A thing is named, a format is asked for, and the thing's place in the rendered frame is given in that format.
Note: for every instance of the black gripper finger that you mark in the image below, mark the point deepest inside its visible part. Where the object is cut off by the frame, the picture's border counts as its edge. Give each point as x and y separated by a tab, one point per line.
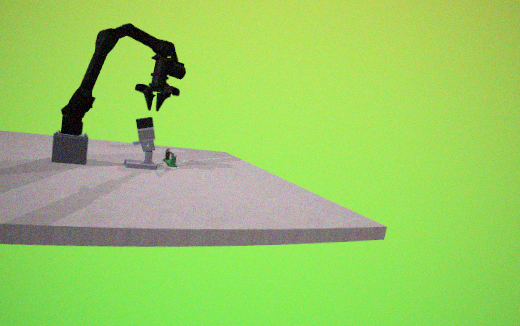
149	99
160	98

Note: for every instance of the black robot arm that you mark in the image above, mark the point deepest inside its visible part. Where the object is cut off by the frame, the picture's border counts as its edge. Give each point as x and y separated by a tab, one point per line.
82	99

